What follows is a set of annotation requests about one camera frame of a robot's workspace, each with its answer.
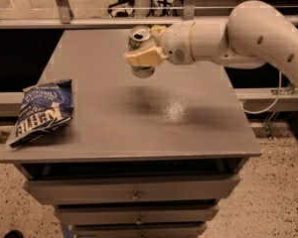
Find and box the blue Kettle chip bag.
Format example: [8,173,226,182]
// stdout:
[9,79,74,148]

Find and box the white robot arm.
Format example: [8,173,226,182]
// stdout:
[125,0,298,87]

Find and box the green rice chip bag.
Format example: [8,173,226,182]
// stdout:
[151,25,167,32]

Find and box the middle grey drawer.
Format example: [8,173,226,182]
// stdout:
[55,203,219,225]

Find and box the white cable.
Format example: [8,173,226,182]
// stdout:
[239,70,284,115]

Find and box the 7up soda can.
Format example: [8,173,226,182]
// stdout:
[128,26,155,78]

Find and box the top grey drawer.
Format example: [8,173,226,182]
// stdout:
[24,175,240,205]

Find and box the grey drawer cabinet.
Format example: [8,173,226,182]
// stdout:
[0,28,263,238]

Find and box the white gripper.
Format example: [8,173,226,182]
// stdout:
[124,22,194,67]

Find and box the metal railing frame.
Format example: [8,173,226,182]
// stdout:
[0,0,298,29]

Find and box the grey drawer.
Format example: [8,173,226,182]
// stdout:
[74,222,207,238]
[24,175,240,205]
[55,203,219,225]

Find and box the bottom grey drawer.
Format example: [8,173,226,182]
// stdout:
[74,222,207,238]

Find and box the black shoe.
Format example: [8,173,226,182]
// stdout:
[3,230,24,238]

